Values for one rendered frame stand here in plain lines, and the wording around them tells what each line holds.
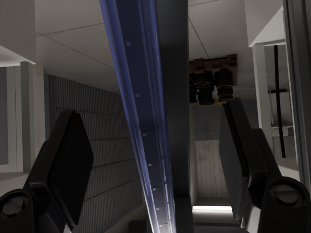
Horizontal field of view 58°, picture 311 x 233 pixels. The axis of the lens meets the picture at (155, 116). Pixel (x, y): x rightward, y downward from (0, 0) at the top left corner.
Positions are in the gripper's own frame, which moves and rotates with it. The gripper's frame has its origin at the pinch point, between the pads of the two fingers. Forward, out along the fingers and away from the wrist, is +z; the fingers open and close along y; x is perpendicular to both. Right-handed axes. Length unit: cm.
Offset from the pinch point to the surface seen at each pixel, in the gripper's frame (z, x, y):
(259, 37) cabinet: 75, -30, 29
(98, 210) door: 249, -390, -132
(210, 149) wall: 585, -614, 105
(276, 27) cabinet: 69, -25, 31
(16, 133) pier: 209, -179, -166
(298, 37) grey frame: 40.9, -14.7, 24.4
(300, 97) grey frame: 33.5, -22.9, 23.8
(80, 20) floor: 201, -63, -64
